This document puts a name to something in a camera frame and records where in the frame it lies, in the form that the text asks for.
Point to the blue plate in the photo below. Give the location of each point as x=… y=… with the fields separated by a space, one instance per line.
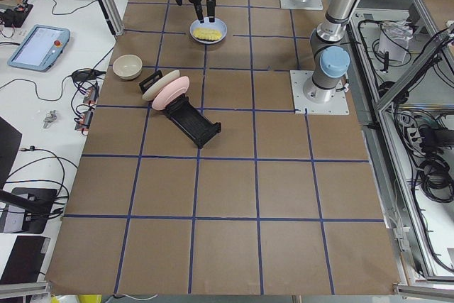
x=218 y=25

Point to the yellow corn bread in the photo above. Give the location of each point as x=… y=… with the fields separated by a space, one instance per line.
x=207 y=34

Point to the pink plate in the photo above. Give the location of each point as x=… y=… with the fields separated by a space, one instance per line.
x=170 y=92

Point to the cream plate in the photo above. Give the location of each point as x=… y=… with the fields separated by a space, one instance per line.
x=156 y=87

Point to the beige round bowl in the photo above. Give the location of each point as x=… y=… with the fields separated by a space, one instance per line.
x=128 y=67

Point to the black dish rack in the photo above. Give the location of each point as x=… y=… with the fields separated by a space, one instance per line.
x=193 y=124

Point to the near teach pendant tablet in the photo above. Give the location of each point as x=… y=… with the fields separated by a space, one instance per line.
x=40 y=49

